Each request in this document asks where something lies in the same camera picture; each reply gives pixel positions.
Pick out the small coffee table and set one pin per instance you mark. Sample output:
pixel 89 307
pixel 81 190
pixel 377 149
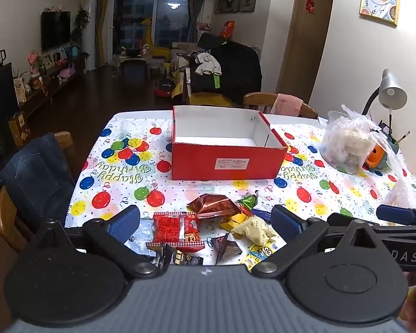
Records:
pixel 131 63

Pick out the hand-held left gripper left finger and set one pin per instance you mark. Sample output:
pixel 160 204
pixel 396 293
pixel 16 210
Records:
pixel 124 220

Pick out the dark triangular snack packet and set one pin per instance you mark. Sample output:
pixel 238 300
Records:
pixel 228 248

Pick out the black television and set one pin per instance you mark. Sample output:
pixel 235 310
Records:
pixel 55 29

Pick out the yellow candy wrapper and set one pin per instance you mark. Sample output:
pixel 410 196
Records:
pixel 234 221

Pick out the green snack packet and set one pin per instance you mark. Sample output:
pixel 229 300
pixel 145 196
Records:
pixel 248 201

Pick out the red orange gift bag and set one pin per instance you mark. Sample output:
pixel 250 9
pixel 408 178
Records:
pixel 227 29

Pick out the red door ornament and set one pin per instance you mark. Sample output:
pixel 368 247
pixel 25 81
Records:
pixel 310 6

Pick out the wooden door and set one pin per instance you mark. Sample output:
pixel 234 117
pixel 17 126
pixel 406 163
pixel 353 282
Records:
pixel 305 48

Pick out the grey yellow curtain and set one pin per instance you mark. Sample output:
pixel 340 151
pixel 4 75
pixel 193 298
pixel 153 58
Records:
pixel 102 20
pixel 199 7

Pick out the dark wooden tv cabinet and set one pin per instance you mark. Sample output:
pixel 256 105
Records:
pixel 52 90

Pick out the red cardboard box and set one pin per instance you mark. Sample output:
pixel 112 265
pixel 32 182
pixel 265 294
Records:
pixel 201 163

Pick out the white paper bag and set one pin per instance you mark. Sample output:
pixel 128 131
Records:
pixel 19 90

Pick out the blue denim jacket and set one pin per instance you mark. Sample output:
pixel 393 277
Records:
pixel 34 177

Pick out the yellow giraffe toy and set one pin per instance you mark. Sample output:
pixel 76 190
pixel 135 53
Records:
pixel 147 31

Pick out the white blue snack packet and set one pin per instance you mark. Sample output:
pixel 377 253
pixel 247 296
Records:
pixel 263 203

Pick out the glass balcony door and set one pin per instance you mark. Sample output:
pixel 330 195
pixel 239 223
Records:
pixel 135 14

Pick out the orange pencil sharpener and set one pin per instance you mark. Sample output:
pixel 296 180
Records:
pixel 376 156

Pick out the white crumpled cloth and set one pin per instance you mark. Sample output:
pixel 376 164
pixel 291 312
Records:
pixel 208 64

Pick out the red snack packet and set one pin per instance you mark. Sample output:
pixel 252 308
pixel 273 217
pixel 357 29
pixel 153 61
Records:
pixel 175 230

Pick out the crumpled clear plastic bag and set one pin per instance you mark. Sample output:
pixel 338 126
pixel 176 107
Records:
pixel 404 194

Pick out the grey desk lamp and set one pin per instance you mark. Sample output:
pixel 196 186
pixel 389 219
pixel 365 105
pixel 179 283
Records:
pixel 393 92

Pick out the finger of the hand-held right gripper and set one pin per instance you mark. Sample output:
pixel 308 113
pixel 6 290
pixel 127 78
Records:
pixel 395 214
pixel 341 219

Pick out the brown cardboard box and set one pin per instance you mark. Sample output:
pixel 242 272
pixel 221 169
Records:
pixel 19 130

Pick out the pink flower bouquet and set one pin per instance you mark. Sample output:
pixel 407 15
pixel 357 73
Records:
pixel 34 59

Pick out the red toy car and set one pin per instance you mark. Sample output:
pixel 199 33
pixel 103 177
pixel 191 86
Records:
pixel 164 90

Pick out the black snack packet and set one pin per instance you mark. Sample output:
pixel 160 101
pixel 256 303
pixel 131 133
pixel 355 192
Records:
pixel 187 258

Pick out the yellow cartoon snack packet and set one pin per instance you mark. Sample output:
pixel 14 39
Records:
pixel 260 253

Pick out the brown foil snack packet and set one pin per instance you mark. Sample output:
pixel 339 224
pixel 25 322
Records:
pixel 215 205

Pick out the white tower air conditioner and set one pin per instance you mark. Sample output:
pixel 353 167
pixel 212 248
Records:
pixel 89 34

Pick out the balloon print tablecloth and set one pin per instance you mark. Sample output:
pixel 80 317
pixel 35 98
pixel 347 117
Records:
pixel 124 187

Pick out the cream snack packet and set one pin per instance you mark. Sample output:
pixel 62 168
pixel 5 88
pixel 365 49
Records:
pixel 254 232

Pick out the wooden chair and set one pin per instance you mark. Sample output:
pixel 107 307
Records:
pixel 260 100
pixel 7 222

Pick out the wooden bench yellow cushion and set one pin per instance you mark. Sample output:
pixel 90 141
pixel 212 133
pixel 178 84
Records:
pixel 208 97

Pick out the pink cloth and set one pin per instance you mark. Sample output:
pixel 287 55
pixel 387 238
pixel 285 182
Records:
pixel 287 104

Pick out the black jacket pile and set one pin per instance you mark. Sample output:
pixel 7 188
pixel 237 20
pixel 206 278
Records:
pixel 239 69

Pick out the teal pen holder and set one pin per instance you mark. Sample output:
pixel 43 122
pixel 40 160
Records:
pixel 392 144

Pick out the green potted plant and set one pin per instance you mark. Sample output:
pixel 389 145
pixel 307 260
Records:
pixel 80 24

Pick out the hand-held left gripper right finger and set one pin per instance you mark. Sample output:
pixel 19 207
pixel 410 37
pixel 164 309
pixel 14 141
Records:
pixel 284 223

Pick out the clear plastic food bag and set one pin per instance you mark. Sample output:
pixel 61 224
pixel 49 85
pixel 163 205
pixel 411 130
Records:
pixel 346 142

